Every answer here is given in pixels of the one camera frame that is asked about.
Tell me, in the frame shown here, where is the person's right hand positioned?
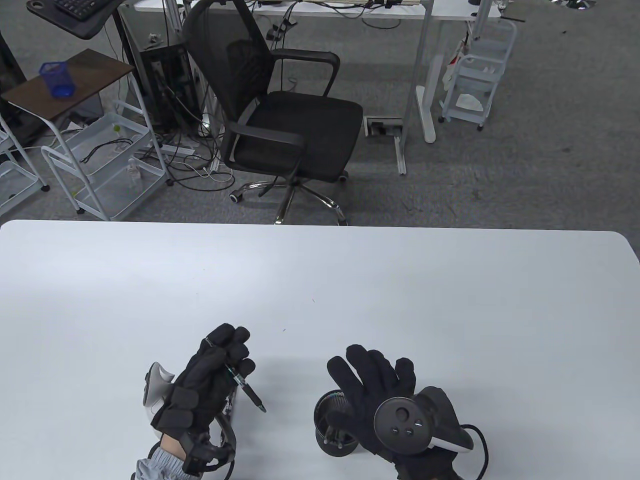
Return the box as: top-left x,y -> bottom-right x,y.
326,344 -> 466,480

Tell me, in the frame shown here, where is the person's left hand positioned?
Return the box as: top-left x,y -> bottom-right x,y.
151,323 -> 257,435

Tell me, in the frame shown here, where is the black mesh pen holder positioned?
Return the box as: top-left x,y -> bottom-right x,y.
314,391 -> 361,457

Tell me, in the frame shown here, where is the person's left forearm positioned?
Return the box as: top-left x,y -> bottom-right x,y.
131,435 -> 188,480

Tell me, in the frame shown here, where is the grey left hand controller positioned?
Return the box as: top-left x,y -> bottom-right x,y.
143,361 -> 177,427

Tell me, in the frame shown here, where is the grey hand controller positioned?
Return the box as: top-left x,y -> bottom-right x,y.
143,361 -> 177,427
374,386 -> 475,453

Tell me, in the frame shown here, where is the grey right hand controller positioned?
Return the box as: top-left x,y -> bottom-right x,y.
374,386 -> 475,453

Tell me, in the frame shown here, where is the white power strip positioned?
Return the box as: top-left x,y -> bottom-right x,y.
150,142 -> 196,156

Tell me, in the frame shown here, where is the grey floor socket box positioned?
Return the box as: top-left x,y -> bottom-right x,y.
364,116 -> 404,138

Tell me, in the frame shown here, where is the black mesh office chair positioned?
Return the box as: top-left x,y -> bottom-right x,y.
181,0 -> 365,226

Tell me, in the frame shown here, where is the black computer tower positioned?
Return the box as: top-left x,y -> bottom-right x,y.
136,44 -> 198,133

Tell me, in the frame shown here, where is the white plastic bag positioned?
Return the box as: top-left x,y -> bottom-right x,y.
442,40 -> 471,92

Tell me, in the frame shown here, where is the blue mesh pen cup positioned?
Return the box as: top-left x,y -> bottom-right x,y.
39,61 -> 77,98

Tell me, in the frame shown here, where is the white plastic rolling cart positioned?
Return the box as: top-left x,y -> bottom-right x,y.
439,19 -> 518,132

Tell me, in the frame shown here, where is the black keyboard tray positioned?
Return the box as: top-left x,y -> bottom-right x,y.
26,0 -> 126,40

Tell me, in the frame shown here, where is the black keyboard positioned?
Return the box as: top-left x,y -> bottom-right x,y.
54,0 -> 117,21

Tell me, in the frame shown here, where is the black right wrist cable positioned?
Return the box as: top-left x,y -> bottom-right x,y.
460,424 -> 490,480

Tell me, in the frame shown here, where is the tangle of floor cables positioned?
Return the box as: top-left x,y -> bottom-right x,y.
140,115 -> 236,191

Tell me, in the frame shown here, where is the black cable on cart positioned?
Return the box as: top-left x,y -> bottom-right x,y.
80,137 -> 133,163

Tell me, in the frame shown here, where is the white wire rolling cart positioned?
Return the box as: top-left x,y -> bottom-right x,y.
0,115 -> 51,216
41,100 -> 168,222

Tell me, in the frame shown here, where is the brown side table white frame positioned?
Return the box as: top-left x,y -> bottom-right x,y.
0,48 -> 168,191

